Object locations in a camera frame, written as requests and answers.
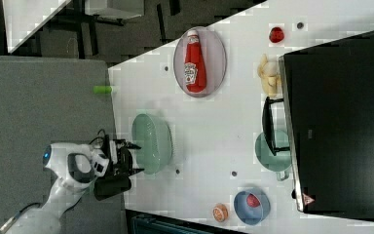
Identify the plush peeled banana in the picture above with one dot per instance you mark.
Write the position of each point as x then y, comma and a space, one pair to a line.
268, 72

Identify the green cylinder toy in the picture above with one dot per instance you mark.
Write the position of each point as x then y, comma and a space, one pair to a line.
102, 90

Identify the plush ketchup bottle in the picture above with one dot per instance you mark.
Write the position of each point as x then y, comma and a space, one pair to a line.
194, 65

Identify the red toy strawberry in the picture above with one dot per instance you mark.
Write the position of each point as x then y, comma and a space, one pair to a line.
276, 35

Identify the grey round plate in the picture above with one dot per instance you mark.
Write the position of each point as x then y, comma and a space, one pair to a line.
214, 57

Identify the black toaster oven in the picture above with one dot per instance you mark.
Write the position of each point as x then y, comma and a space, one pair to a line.
328, 99

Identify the mint green strainer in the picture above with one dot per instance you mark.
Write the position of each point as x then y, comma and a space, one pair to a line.
152, 134

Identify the red toy fruit in bowl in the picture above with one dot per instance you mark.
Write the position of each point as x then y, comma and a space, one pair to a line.
252, 201

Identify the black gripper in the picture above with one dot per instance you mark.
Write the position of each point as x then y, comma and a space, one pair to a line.
117, 151

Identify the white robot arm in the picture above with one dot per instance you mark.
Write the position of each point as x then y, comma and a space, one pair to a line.
105, 169

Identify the blue bowl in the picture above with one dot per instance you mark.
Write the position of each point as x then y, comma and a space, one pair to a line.
247, 214

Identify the orange slice toy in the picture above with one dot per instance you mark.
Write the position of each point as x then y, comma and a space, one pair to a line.
220, 212

